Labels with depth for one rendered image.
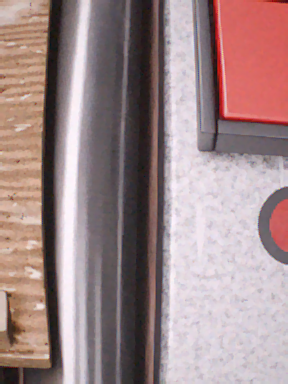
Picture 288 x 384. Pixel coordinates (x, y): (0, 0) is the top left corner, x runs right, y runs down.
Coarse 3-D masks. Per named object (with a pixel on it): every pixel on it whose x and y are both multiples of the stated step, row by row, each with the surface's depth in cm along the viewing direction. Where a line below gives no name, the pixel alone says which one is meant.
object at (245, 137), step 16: (192, 0) 45; (208, 0) 44; (272, 0) 45; (208, 16) 43; (208, 32) 43; (208, 48) 43; (208, 64) 42; (208, 80) 42; (208, 96) 42; (208, 112) 42; (208, 128) 41; (224, 128) 41; (240, 128) 42; (256, 128) 42; (272, 128) 42; (208, 144) 42; (224, 144) 42; (240, 144) 42; (256, 144) 42; (272, 144) 42
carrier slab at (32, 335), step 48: (0, 0) 43; (48, 0) 43; (0, 48) 42; (48, 48) 43; (0, 96) 41; (0, 144) 41; (0, 192) 40; (0, 240) 39; (0, 288) 39; (48, 336) 38
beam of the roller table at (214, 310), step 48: (192, 48) 45; (192, 96) 44; (192, 144) 43; (192, 192) 42; (240, 192) 42; (192, 240) 42; (240, 240) 42; (192, 288) 41; (240, 288) 41; (192, 336) 40; (240, 336) 40
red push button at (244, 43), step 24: (216, 0) 44; (240, 0) 44; (264, 0) 44; (216, 24) 44; (240, 24) 44; (264, 24) 44; (216, 48) 43; (240, 48) 43; (264, 48) 43; (240, 72) 43; (264, 72) 43; (240, 96) 42; (264, 96) 42; (240, 120) 42; (264, 120) 42
